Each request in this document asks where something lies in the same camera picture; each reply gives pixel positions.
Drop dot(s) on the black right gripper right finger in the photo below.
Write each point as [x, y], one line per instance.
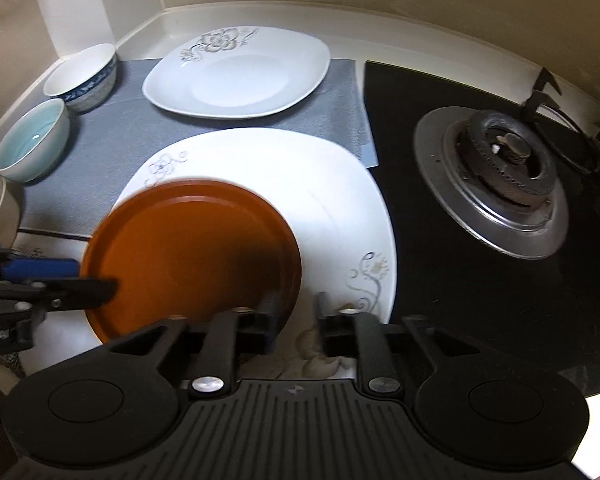
[360, 336]

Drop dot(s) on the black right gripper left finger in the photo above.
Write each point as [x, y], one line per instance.
[234, 337]

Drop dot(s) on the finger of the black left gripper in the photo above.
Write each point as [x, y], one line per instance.
[25, 269]
[71, 294]

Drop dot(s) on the brown round plate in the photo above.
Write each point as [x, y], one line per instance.
[193, 248]

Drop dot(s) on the blue patterned white bowl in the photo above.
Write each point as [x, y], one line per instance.
[85, 80]

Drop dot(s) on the white square floral plate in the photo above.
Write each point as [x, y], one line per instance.
[238, 72]

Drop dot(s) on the white patterned placemat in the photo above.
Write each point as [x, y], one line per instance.
[66, 334]

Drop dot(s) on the turquoise ceramic bowl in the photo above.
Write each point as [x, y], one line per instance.
[35, 143]

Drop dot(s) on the grey cloth mat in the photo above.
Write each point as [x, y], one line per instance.
[108, 144]

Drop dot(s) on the black gas stove top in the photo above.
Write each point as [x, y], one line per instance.
[545, 312]

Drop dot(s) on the silver gas burner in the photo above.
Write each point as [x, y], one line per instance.
[495, 178]

